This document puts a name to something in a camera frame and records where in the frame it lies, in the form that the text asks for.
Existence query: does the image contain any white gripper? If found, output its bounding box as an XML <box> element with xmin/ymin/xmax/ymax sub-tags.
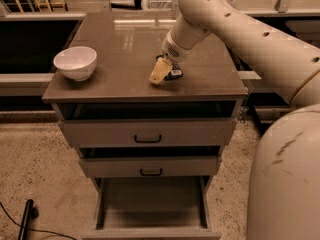
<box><xmin>149</xmin><ymin>32</ymin><xmax>191</xmax><ymax>85</ymax></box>

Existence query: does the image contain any blue rxbar wrapper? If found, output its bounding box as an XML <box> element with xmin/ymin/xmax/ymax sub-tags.
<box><xmin>156</xmin><ymin>55</ymin><xmax>183</xmax><ymax>81</ymax></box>

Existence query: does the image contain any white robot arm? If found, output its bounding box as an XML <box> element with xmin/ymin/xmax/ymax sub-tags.
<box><xmin>150</xmin><ymin>0</ymin><xmax>320</xmax><ymax>240</ymax></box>

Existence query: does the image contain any top grey drawer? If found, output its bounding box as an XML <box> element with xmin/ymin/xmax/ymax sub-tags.
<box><xmin>58</xmin><ymin>100</ymin><xmax>238</xmax><ymax>148</ymax></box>

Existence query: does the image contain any grey drawer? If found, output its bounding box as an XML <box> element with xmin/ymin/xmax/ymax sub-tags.
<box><xmin>58</xmin><ymin>100</ymin><xmax>238</xmax><ymax>148</ymax></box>
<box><xmin>79</xmin><ymin>146</ymin><xmax>220</xmax><ymax>178</ymax></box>
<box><xmin>82</xmin><ymin>176</ymin><xmax>221</xmax><ymax>240</ymax></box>

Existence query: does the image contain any grey drawer cabinet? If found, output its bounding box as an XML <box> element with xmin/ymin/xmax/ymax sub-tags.
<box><xmin>42</xmin><ymin>11</ymin><xmax>249</xmax><ymax>240</ymax></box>

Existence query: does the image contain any middle grey drawer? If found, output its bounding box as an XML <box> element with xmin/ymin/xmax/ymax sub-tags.
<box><xmin>79</xmin><ymin>146</ymin><xmax>220</xmax><ymax>178</ymax></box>

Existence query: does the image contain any bottom grey drawer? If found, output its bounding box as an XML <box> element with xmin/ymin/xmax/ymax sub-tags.
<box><xmin>82</xmin><ymin>176</ymin><xmax>221</xmax><ymax>240</ymax></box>

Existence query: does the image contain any white ceramic bowl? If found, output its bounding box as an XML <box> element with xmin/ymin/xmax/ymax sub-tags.
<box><xmin>53</xmin><ymin>46</ymin><xmax>97</xmax><ymax>81</ymax></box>

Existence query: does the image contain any black stand leg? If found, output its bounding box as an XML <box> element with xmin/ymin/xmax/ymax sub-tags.
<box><xmin>18</xmin><ymin>199</ymin><xmax>39</xmax><ymax>240</ymax></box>

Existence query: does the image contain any wire mesh basket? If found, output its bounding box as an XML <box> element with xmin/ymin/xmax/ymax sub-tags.
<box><xmin>142</xmin><ymin>0</ymin><xmax>176</xmax><ymax>11</ymax></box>

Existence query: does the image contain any black floor cable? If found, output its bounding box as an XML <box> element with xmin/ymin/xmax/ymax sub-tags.
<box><xmin>0</xmin><ymin>202</ymin><xmax>78</xmax><ymax>240</ymax></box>

